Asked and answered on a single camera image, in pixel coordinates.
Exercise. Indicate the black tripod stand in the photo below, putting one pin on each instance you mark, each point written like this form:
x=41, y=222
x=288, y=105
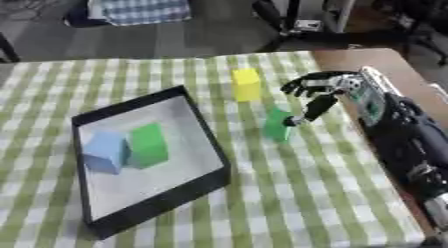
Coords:
x=294, y=22

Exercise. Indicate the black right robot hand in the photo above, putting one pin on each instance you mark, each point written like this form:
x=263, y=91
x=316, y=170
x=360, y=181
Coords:
x=318, y=105

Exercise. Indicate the green triangular block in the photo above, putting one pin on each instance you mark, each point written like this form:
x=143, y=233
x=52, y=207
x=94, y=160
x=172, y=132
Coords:
x=276, y=124

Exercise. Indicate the light blue block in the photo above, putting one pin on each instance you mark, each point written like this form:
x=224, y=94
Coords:
x=106, y=152

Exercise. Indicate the yellow rectangular block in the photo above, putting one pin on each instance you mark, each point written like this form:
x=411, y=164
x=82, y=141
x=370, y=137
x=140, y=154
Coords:
x=246, y=84

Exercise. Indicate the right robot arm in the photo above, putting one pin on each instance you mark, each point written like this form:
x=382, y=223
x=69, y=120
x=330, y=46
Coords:
x=402, y=132

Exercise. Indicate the black box white inside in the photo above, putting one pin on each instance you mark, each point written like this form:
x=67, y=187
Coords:
x=146, y=158

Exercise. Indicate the green cube block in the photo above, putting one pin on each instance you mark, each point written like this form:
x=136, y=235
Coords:
x=149, y=145

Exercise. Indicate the checked cloth bag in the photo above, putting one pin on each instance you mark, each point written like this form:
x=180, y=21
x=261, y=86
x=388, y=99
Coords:
x=143, y=7

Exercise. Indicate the black office chair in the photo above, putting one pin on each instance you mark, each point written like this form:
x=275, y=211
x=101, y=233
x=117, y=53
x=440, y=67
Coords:
x=423, y=25

